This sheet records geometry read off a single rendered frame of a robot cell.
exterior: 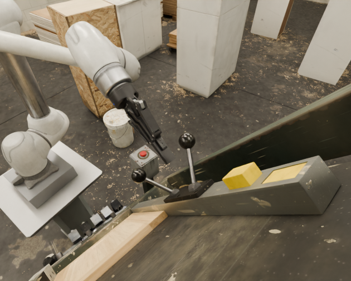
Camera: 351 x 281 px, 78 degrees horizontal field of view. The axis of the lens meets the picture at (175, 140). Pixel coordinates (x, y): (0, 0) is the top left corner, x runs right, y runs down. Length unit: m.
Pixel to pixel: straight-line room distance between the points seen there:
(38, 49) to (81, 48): 0.25
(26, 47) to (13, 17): 0.30
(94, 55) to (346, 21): 3.64
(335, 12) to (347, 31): 0.30
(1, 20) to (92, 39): 0.53
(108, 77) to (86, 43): 0.10
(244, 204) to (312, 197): 0.10
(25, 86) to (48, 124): 0.24
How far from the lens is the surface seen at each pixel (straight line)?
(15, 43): 0.88
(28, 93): 1.28
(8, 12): 1.14
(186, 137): 0.47
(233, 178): 0.33
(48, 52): 0.86
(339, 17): 3.96
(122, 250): 0.63
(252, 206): 0.32
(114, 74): 0.60
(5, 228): 2.50
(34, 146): 1.34
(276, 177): 0.29
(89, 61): 0.63
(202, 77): 3.09
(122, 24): 3.80
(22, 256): 2.31
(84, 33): 0.66
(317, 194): 0.27
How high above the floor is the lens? 1.90
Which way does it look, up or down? 47 degrees down
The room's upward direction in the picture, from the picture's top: straight up
